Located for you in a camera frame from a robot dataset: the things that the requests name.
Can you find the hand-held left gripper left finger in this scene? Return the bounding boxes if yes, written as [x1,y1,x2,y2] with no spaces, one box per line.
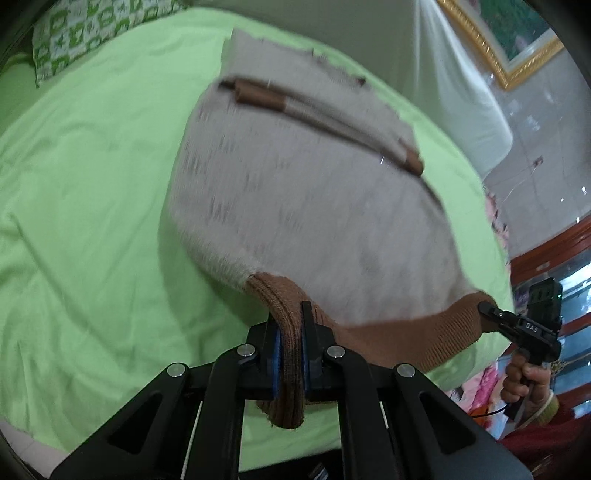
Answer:
[51,320,281,480]

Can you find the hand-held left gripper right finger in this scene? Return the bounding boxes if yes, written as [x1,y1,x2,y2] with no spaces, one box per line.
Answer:
[300,301,533,480]

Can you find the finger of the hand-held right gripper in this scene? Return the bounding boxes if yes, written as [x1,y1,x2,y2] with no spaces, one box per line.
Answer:
[477,301,523,340]

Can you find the beige knitted sweater brown trim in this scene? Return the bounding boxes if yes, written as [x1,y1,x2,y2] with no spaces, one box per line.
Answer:
[159,28,497,430]

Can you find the person's right forearm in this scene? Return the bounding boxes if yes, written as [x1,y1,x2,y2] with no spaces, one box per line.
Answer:
[501,390,591,468]

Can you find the person's right hand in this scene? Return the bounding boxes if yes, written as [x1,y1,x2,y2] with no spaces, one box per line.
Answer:
[501,353,556,408]

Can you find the pink floral blanket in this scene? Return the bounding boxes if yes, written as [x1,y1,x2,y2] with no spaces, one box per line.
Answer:
[445,357,522,439]

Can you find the red wooden cabinet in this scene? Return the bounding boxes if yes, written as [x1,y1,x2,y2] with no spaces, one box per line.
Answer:
[510,220,591,354]

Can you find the light green bed sheet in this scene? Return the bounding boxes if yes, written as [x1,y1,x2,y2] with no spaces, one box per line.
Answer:
[0,7,514,472]

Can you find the white cloth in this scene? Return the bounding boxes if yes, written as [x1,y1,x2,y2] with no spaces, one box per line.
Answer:
[198,0,514,180]

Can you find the gold framed picture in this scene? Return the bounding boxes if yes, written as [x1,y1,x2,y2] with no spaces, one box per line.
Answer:
[436,0,567,91]

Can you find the green white patterned pillow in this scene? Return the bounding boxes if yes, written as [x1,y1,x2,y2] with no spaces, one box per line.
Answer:
[31,0,186,88]

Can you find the black cable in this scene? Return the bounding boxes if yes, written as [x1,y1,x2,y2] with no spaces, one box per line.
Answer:
[471,404,511,419]

